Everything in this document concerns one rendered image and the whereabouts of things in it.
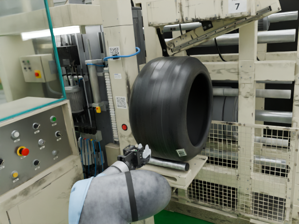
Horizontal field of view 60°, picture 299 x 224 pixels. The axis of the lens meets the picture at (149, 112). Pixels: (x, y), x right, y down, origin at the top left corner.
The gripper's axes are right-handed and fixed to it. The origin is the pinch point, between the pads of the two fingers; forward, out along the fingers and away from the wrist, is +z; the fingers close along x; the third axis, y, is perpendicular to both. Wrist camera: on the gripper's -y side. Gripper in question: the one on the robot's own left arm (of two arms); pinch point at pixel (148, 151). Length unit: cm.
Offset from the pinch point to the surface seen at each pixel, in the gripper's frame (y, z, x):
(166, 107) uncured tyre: 19.0, 9.7, -6.0
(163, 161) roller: -16.6, 21.5, 4.6
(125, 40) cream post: 49, 31, 28
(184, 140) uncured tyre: 1.0, 14.7, -11.8
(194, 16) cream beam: 58, 54, -5
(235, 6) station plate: 60, 54, -26
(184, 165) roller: -16.8, 21.3, -8.0
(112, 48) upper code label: 45, 28, 35
